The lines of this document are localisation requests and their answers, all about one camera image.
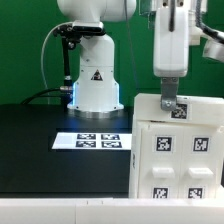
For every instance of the white cabinet door panel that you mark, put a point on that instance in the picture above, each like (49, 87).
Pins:
(202, 162)

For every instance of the white cabinet top panel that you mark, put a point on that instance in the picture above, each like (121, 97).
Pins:
(159, 161)

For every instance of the white L-shaped fence wall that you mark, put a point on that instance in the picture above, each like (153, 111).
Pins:
(111, 211)

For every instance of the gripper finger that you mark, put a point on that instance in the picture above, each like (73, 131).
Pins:
(169, 89)

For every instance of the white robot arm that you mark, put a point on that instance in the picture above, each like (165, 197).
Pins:
(96, 91)

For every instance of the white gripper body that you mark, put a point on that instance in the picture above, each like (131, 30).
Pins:
(171, 49)

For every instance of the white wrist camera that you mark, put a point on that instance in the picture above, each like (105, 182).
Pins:
(214, 49)

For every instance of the white cabinet body box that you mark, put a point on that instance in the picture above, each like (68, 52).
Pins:
(138, 126)

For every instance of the white marker base sheet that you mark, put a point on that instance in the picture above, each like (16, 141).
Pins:
(100, 141)

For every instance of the black camera on stand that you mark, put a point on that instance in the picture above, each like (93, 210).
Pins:
(71, 34)

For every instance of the small white cabinet block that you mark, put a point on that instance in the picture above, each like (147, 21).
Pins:
(189, 110)

